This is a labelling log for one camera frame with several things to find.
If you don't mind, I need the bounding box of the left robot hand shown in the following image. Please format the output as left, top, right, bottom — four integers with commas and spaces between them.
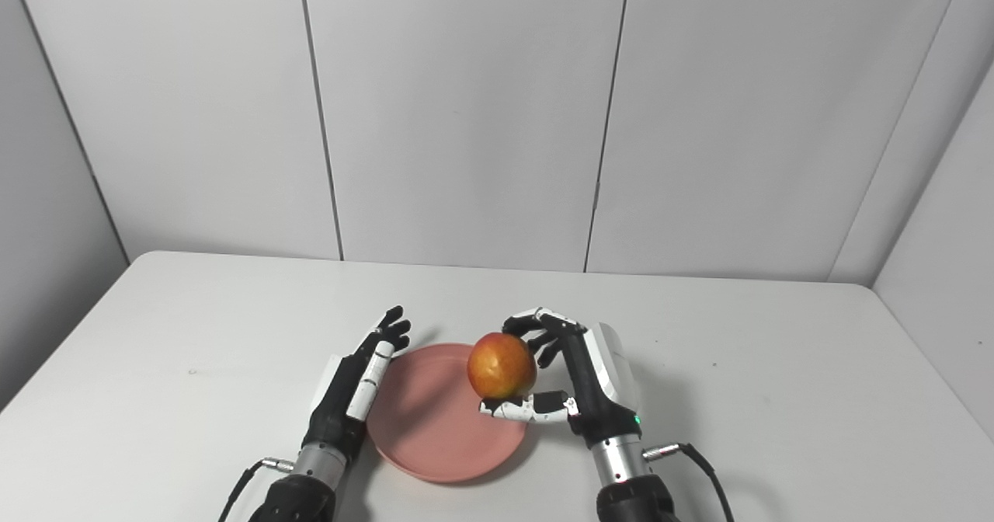
301, 305, 412, 465

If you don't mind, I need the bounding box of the red yellow apple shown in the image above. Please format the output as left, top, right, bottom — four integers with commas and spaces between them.
467, 332, 538, 401

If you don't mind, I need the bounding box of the pink plate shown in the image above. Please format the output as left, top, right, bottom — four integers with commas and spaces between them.
367, 343, 539, 484

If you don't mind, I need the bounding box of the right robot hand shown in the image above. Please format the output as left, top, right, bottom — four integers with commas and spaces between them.
478, 307, 645, 450

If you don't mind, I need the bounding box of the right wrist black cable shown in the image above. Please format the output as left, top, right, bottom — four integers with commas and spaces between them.
643, 443, 735, 522

